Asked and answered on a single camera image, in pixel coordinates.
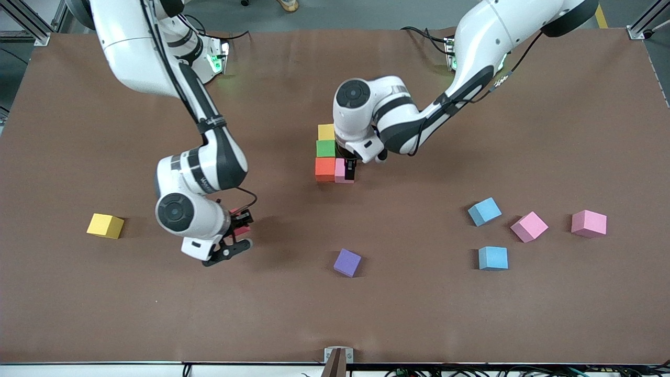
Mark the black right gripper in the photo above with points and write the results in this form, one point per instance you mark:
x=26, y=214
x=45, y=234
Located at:
x=238, y=219

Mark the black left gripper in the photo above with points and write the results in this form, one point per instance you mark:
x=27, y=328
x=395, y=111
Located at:
x=349, y=165

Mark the pink foam cube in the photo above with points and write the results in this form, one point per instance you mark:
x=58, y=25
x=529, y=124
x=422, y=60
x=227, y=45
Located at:
x=529, y=226
x=340, y=173
x=589, y=223

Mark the orange foam cube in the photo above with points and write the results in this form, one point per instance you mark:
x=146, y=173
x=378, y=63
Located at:
x=325, y=168

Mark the red foam cube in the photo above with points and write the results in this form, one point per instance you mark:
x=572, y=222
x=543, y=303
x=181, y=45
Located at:
x=242, y=231

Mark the green foam cube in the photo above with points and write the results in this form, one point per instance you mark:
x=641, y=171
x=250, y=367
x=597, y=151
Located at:
x=325, y=148

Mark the yellow foam cube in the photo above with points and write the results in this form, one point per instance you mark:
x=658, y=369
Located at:
x=325, y=132
x=105, y=225

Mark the purple foam cube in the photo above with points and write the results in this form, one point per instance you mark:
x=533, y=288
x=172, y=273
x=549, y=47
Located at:
x=347, y=262

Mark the blue foam cube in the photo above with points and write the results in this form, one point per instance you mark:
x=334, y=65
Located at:
x=484, y=211
x=493, y=258

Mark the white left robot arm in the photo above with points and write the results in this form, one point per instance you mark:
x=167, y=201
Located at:
x=481, y=47

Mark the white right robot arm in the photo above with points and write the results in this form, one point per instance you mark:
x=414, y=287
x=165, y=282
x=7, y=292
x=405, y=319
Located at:
x=125, y=52

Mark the brown table mat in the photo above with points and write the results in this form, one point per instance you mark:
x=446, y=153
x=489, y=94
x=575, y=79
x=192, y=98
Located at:
x=293, y=314

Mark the tan shoe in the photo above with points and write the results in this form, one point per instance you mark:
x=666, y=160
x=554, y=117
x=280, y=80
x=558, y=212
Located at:
x=289, y=4

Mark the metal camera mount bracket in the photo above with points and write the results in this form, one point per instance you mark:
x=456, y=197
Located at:
x=338, y=361

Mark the aluminium frame profile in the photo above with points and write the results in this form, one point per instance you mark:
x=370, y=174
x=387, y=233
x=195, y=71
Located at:
x=41, y=37
x=637, y=31

